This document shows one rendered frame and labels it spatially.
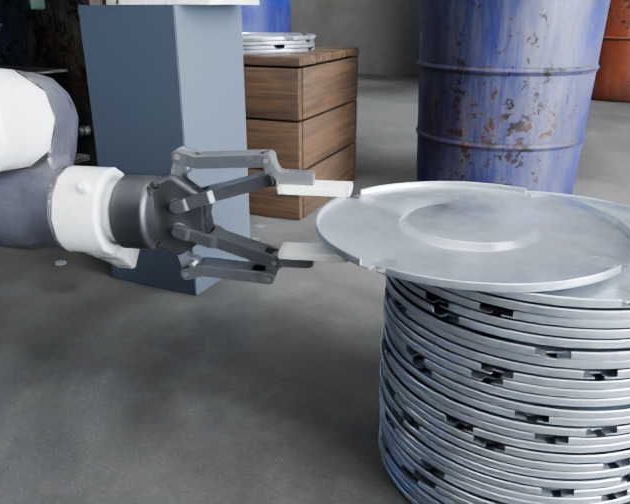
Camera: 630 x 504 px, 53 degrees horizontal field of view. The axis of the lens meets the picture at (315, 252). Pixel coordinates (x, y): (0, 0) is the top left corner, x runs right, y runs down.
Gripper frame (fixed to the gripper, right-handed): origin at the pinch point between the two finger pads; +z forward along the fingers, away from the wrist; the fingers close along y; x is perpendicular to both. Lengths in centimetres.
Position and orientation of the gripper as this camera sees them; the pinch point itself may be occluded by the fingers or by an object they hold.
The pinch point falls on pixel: (319, 220)
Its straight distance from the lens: 61.5
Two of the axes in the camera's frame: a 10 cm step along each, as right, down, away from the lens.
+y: 0.0, -9.3, -3.7
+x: 1.4, -3.6, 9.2
